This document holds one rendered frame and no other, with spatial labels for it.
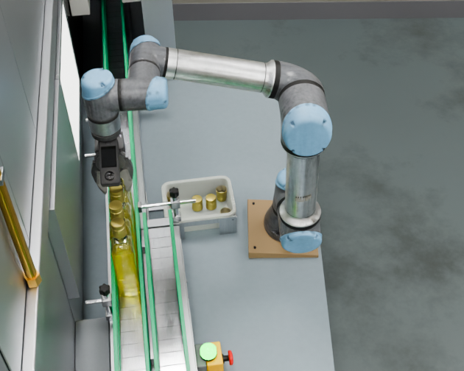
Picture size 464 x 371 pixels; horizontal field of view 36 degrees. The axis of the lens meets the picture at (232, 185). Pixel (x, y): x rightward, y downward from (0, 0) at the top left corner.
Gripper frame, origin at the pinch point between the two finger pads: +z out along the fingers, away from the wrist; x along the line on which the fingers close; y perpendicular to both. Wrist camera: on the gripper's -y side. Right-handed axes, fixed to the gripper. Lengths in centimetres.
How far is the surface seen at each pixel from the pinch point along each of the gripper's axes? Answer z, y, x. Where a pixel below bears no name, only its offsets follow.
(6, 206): -47, -46, 13
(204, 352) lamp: 30.2, -32.3, -18.3
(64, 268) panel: 4.5, -19.7, 13.4
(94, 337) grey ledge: 27.3, -25.6, 9.6
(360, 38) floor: 115, 216, -135
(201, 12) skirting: 109, 249, -43
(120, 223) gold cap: -0.9, -12.0, -0.9
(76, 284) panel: 11.6, -19.6, 11.8
